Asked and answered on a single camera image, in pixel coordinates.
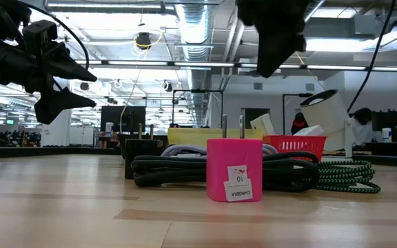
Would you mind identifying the red plastic basket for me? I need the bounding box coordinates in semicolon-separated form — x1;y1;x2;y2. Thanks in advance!
263;134;327;162

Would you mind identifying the white cylinder lamp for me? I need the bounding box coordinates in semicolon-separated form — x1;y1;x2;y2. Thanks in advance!
299;88;356;158

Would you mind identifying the black hanging cable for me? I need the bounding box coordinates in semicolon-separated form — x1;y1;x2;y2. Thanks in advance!
347;0;396;114

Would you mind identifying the black monitor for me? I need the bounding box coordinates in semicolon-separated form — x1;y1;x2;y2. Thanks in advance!
100;105;147;134

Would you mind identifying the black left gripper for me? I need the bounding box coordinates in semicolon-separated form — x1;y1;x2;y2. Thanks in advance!
0;19;98;125

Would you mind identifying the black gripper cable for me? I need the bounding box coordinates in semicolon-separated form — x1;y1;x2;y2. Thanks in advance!
15;0;90;92

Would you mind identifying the black overhead camera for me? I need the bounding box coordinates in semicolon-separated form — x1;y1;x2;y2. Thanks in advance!
135;32;152;50

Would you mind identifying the black charger block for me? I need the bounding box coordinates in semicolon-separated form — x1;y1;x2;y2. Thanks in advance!
124;123;164;180

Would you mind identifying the green black braided cable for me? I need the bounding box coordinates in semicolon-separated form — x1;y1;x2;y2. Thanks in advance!
314;159;381;194

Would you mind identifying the pink charger block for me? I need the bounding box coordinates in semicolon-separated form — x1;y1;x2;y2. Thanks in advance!
205;114;264;203

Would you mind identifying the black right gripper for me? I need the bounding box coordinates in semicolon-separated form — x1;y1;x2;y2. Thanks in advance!
236;0;312;79

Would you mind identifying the black USB cable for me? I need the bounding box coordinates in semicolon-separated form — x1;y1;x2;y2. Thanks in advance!
131;150;320;193

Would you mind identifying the lavender braided cable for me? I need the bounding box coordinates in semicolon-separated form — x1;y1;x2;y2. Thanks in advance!
161;143;278;158

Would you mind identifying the person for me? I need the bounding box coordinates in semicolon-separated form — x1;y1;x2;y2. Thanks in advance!
290;112;309;136
349;107;375;145

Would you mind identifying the yellow bin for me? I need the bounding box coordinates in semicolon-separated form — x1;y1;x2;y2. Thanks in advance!
167;127;265;148

